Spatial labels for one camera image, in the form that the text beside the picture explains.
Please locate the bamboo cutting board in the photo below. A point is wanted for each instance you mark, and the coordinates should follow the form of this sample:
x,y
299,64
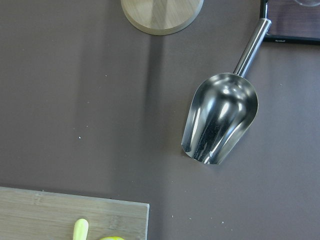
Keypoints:
x,y
39,215

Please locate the lemon slice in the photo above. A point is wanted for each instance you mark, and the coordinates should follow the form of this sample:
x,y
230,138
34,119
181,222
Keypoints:
x,y
112,238

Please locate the wooden mug tree stand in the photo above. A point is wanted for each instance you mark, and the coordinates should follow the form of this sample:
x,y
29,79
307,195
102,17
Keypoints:
x,y
161,17

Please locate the steel scoop on table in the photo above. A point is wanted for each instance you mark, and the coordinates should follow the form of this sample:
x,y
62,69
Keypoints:
x,y
223,107

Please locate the yellow plastic knife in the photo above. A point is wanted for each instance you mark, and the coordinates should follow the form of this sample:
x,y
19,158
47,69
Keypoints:
x,y
80,229

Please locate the black framed tray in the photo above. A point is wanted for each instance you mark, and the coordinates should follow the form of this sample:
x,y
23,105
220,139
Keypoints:
x,y
292,21

